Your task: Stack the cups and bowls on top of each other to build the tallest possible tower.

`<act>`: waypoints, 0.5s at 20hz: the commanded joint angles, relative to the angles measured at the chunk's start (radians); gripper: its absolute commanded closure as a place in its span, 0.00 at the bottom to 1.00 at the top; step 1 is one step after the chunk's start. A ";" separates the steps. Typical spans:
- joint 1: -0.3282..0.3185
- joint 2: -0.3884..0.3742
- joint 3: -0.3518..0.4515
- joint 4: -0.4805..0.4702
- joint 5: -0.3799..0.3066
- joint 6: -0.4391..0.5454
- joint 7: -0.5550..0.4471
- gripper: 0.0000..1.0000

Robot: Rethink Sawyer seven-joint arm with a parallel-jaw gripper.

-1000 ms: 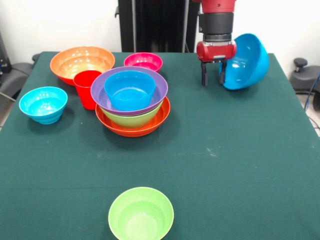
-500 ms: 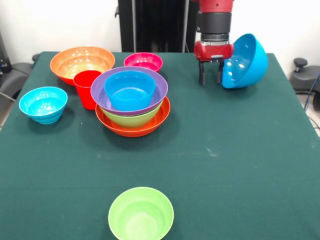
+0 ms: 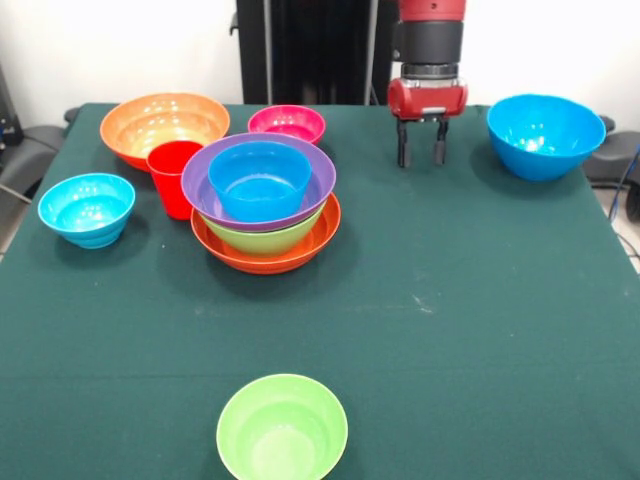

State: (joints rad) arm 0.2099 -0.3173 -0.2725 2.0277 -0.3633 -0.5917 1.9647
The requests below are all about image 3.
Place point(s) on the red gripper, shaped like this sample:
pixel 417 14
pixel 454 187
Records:
pixel 430 100

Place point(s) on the purple bowl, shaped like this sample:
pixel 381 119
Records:
pixel 322 175

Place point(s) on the large blue bowl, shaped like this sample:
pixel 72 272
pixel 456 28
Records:
pixel 545 140

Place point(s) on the translucent blue straight-sided bowl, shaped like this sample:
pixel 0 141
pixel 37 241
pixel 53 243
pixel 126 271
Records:
pixel 260 190

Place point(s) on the large green bowl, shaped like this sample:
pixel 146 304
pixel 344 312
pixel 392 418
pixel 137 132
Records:
pixel 265 242

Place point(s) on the orange bowl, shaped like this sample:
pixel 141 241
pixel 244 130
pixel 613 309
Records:
pixel 130 125
pixel 270 262

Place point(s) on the small green bowl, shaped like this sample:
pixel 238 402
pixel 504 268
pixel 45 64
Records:
pixel 282 430

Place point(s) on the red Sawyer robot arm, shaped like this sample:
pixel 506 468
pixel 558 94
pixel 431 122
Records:
pixel 432 35

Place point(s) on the pink bowl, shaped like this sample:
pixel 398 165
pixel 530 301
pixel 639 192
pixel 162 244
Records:
pixel 286 120

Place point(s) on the red cup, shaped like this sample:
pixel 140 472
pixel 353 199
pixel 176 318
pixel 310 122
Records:
pixel 167 180

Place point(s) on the dark green tablecloth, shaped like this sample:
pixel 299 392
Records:
pixel 150 350

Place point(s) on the small blue ribbed bowl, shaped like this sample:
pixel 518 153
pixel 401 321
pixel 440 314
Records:
pixel 85 210

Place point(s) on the black pedestal leg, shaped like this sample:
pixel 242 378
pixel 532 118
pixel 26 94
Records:
pixel 620 155
pixel 30 150

